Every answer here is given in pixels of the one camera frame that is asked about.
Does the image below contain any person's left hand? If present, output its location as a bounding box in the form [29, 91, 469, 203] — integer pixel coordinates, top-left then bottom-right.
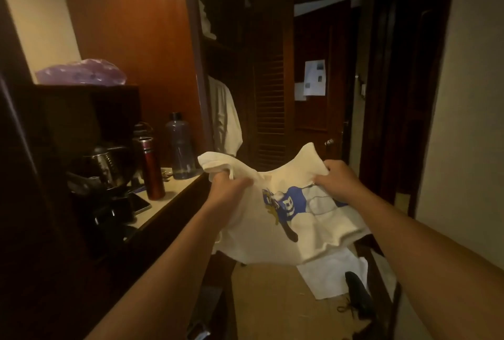
[201, 169, 255, 222]

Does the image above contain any person's right hand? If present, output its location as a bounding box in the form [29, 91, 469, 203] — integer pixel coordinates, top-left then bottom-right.
[312, 160, 367, 205]

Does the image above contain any white t-shirt blue player print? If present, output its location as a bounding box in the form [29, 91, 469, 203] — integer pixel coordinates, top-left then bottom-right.
[197, 143, 371, 266]

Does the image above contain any dark wooden wardrobe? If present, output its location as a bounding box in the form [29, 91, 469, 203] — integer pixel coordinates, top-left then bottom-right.
[185, 0, 296, 173]

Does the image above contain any person's right forearm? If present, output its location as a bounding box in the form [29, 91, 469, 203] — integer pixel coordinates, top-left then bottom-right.
[346, 188, 504, 340]

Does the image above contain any person's left forearm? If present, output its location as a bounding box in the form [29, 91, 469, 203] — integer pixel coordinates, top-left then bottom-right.
[87, 202, 237, 340]

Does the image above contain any wooden counter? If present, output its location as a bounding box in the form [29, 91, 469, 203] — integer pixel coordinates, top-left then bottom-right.
[126, 171, 211, 231]

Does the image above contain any dark wooden door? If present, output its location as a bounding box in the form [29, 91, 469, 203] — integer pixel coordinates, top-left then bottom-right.
[293, 1, 354, 165]

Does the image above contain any clear water bottle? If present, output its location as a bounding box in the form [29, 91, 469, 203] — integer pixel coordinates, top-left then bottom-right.
[165, 112, 200, 181]

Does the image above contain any white hanging robe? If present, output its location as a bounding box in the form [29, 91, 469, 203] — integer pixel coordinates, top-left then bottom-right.
[208, 76, 244, 157]

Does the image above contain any red thermos bottle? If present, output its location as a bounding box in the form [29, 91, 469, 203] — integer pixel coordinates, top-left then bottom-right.
[132, 123, 167, 201]

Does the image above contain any black phone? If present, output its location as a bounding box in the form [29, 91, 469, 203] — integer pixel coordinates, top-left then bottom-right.
[129, 193, 153, 216]

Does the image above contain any white floor towel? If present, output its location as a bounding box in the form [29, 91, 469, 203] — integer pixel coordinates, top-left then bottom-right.
[296, 245, 370, 301]

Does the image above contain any large white paper notice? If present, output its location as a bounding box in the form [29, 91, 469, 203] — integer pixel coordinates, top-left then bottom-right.
[303, 60, 328, 98]

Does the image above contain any black shoe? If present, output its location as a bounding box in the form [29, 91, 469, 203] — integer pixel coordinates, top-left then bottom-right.
[343, 271, 378, 322]

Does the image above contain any black electric kettle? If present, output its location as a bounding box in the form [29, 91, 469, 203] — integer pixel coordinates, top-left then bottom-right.
[67, 143, 137, 197]

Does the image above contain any purple plastic bag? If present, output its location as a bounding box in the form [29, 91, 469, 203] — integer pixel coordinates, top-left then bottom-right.
[35, 59, 128, 87]

